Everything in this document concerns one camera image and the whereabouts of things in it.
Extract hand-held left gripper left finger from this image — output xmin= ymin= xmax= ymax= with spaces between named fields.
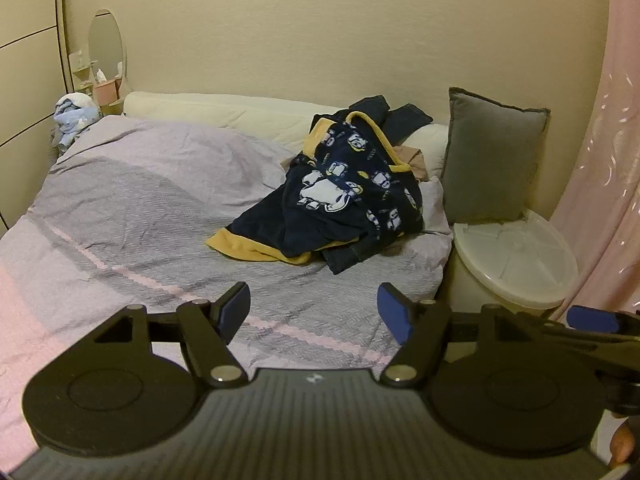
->
xmin=60 ymin=282 xmax=251 ymax=389

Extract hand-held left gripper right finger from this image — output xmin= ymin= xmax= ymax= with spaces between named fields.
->
xmin=378 ymin=282 xmax=556 ymax=386

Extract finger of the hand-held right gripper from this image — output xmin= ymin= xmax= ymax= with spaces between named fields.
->
xmin=545 ymin=305 xmax=640 ymax=376

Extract navy yellow car-print pyjama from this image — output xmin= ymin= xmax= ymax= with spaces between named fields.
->
xmin=206 ymin=110 xmax=426 ymax=264

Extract person's right hand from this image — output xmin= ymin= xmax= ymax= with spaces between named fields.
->
xmin=610 ymin=420 xmax=638 ymax=467

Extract white round lidded bin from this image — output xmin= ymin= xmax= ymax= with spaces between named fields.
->
xmin=445 ymin=209 xmax=579 ymax=321

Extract pink bed sheet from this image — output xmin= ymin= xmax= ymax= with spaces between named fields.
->
xmin=0 ymin=115 xmax=453 ymax=461

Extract brown cloth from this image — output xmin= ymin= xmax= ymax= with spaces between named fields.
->
xmin=395 ymin=145 xmax=429 ymax=183

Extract pink curtain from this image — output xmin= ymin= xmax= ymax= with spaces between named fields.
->
xmin=547 ymin=0 xmax=640 ymax=321

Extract white pillow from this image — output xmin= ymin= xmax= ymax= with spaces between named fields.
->
xmin=400 ymin=123 xmax=451 ymax=181

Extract grey cushion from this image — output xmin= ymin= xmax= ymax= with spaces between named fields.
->
xmin=440 ymin=86 xmax=551 ymax=225

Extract dark navy pants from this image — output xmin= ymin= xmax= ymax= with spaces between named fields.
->
xmin=322 ymin=94 xmax=435 ymax=275

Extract long cream pillow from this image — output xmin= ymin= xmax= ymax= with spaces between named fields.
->
xmin=122 ymin=91 xmax=321 ymax=151

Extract blue white cloth pile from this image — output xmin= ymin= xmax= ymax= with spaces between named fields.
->
xmin=52 ymin=92 xmax=103 ymax=148

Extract pink tissue box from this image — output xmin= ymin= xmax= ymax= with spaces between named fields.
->
xmin=93 ymin=77 xmax=123 ymax=103

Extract small wooden shelf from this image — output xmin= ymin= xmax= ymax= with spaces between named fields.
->
xmin=67 ymin=50 xmax=126 ymax=111

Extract oval mirror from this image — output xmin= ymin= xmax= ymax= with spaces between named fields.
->
xmin=88 ymin=9 xmax=124 ymax=81

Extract cream wardrobe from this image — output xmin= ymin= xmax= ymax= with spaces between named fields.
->
xmin=0 ymin=0 xmax=68 ymax=231

